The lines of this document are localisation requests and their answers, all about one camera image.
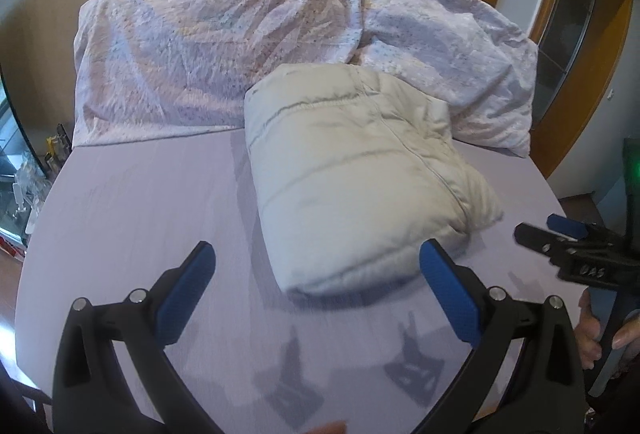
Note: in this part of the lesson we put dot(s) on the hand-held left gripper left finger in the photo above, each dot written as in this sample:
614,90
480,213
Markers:
185,294

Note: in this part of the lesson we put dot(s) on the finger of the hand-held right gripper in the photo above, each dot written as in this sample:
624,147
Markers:
535,239
567,226

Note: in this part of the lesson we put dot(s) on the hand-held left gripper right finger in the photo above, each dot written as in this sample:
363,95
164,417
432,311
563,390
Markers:
450,294

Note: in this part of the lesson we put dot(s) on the beige puffer jacket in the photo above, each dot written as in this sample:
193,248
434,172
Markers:
350,174

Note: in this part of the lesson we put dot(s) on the person's right hand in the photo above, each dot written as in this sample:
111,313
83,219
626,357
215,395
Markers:
590,334

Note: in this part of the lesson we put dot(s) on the wooden framed glass partition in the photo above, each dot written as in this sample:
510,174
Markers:
575,114

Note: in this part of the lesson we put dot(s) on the cluttered glass side shelf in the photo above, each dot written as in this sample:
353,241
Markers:
25,174

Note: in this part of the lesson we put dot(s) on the lilac patterned duvet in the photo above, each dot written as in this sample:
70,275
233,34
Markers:
200,54

